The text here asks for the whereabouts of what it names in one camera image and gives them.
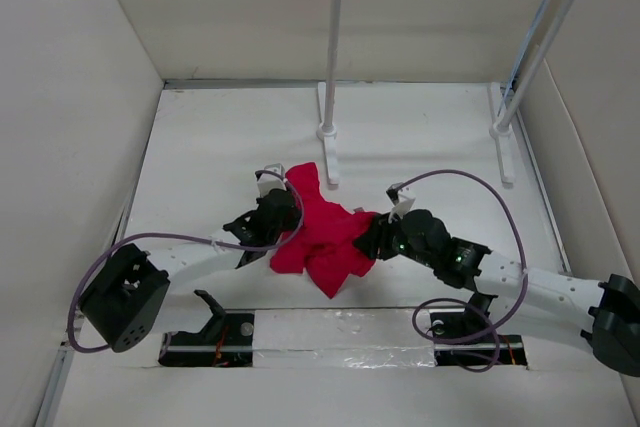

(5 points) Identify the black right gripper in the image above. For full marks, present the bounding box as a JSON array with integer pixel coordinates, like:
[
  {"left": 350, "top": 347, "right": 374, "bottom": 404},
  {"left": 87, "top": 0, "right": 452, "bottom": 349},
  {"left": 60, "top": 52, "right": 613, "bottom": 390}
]
[{"left": 351, "top": 207, "right": 436, "bottom": 269}]

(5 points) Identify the red t shirt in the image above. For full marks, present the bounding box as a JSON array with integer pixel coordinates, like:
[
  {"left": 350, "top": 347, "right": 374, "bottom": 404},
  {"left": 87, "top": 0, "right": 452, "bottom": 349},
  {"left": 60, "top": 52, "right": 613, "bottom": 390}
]
[{"left": 270, "top": 162, "right": 375, "bottom": 299}]

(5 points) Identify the blue wire hanger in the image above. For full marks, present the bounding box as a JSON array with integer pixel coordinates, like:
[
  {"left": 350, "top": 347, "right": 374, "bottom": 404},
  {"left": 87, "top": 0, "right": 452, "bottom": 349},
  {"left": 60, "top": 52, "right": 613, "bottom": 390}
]
[{"left": 497, "top": 0, "right": 550, "bottom": 116}]

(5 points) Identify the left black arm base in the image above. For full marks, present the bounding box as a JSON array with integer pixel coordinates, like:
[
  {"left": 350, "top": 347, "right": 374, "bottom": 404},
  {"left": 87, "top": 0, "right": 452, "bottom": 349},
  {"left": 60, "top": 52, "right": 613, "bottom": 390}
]
[{"left": 158, "top": 289, "right": 255, "bottom": 368}]

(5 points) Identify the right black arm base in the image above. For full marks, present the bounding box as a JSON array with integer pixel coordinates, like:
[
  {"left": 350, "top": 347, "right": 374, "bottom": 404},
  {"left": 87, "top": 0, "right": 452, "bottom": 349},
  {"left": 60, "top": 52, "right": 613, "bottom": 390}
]
[{"left": 427, "top": 294, "right": 528, "bottom": 373}]

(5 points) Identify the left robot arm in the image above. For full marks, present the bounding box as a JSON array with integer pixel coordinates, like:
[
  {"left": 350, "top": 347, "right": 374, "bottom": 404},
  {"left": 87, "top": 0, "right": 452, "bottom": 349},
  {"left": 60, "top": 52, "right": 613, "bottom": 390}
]
[{"left": 70, "top": 184, "right": 304, "bottom": 353}]

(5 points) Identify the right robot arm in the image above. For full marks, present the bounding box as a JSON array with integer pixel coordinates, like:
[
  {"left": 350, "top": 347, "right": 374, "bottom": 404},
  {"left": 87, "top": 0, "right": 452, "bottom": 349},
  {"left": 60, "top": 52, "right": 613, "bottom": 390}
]
[{"left": 353, "top": 209, "right": 639, "bottom": 377}]

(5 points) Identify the white clothes rack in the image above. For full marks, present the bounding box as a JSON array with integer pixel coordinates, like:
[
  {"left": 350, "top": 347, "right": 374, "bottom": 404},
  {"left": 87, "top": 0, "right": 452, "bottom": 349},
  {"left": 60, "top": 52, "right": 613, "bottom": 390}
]
[{"left": 317, "top": 0, "right": 575, "bottom": 186}]

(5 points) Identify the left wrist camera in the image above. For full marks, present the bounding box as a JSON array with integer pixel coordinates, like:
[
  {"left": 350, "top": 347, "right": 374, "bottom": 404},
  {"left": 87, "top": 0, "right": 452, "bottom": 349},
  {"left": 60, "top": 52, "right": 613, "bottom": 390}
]
[{"left": 256, "top": 163, "right": 286, "bottom": 197}]

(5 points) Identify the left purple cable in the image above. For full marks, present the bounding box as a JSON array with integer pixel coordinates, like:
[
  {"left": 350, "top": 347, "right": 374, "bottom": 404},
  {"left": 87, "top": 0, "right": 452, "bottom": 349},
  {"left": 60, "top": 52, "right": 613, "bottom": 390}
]
[{"left": 67, "top": 177, "right": 306, "bottom": 353}]

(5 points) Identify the purple cable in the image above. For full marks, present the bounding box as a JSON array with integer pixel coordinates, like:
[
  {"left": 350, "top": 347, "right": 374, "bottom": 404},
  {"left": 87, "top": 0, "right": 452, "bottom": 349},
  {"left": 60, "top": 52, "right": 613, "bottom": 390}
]
[
  {"left": 67, "top": 177, "right": 306, "bottom": 353},
  {"left": 413, "top": 169, "right": 530, "bottom": 372}
]

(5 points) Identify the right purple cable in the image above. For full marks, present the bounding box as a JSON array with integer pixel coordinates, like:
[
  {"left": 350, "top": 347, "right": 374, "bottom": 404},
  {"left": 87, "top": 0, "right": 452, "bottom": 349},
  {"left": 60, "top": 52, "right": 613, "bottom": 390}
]
[{"left": 413, "top": 169, "right": 530, "bottom": 372}]

